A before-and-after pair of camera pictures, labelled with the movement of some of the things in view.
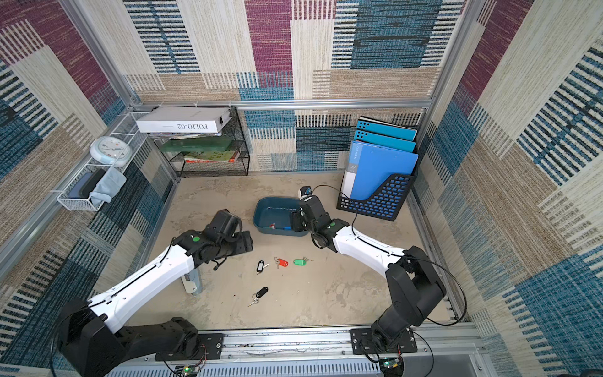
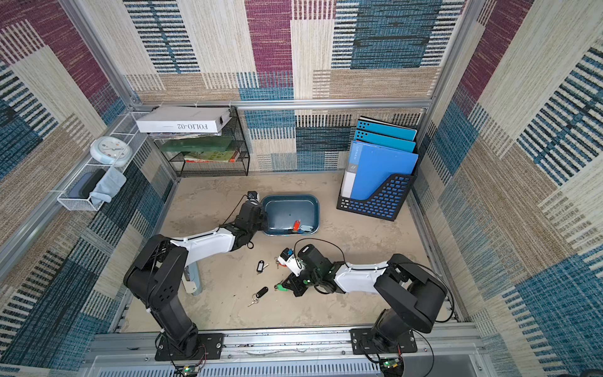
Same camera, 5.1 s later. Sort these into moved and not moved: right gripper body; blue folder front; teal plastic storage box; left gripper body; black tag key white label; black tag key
Moved: right gripper body; left gripper body
Not moved: blue folder front; teal plastic storage box; black tag key white label; black tag key
